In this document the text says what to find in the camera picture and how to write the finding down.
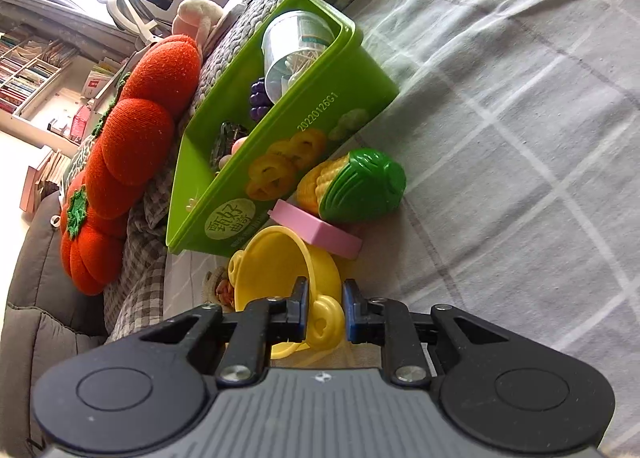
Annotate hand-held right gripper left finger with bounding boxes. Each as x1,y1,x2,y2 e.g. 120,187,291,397
140,277,313,386

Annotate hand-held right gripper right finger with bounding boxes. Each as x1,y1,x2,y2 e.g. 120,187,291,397
341,278,506,387

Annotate yellow toy pot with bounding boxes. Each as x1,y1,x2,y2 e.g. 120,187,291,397
227,225,347,360

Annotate leopard print hair clip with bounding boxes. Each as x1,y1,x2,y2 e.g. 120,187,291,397
210,120,251,171

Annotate green plastic box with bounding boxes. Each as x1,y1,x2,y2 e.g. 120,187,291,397
166,0,401,256

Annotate purple toy grapes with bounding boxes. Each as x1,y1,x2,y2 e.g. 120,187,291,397
248,78,282,121

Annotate clear cotton swab jar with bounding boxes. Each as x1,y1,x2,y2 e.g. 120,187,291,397
261,9,342,105

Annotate red toy crab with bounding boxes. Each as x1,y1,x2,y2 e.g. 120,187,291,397
217,279,237,313

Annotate pink toy cake slice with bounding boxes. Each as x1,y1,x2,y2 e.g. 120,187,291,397
267,199,364,260

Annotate beige toy starfish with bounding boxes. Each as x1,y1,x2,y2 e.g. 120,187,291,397
201,269,227,305

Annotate toy corn cob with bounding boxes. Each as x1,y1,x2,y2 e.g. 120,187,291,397
295,149,407,225

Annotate grey gingham quilt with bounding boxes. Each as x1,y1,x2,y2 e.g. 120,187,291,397
102,173,186,344

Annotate small tomato plush cushion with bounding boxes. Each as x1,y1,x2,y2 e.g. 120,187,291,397
59,173,132,296

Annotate grey checked bedsheet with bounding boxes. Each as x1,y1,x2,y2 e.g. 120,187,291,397
160,0,640,389

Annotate large tomato plush cushion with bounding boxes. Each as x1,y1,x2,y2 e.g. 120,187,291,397
80,34,203,220

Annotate grey sofa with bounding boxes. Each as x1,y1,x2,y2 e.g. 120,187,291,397
0,188,123,458

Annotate white plush toy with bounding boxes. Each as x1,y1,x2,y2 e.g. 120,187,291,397
172,0,227,46

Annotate white bookshelf with books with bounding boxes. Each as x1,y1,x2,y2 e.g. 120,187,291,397
0,23,123,141

